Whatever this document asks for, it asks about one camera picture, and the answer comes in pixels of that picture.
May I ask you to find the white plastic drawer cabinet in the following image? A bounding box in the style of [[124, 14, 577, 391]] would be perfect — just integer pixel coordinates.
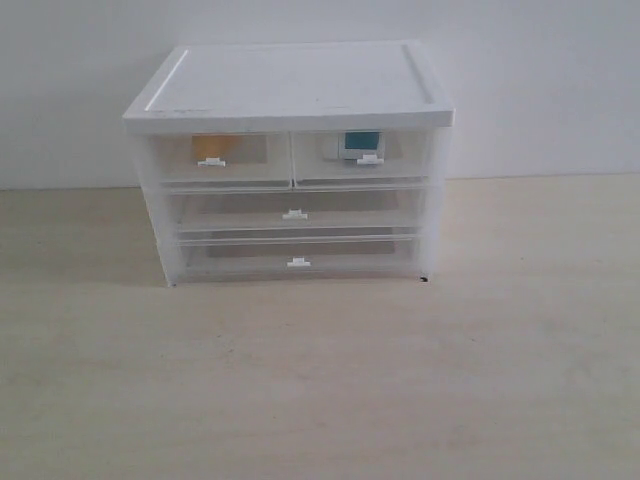
[[123, 40, 455, 286]]

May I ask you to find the clear plastic storage box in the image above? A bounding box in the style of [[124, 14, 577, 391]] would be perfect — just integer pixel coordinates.
[[179, 233, 424, 279], [170, 189, 423, 233]]

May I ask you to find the yellow cheese wedge block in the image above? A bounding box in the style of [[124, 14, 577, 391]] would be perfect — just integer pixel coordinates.
[[191, 135, 240, 162]]

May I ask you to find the white bottle teal label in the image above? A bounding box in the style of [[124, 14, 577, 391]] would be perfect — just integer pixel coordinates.
[[321, 131, 386, 165]]

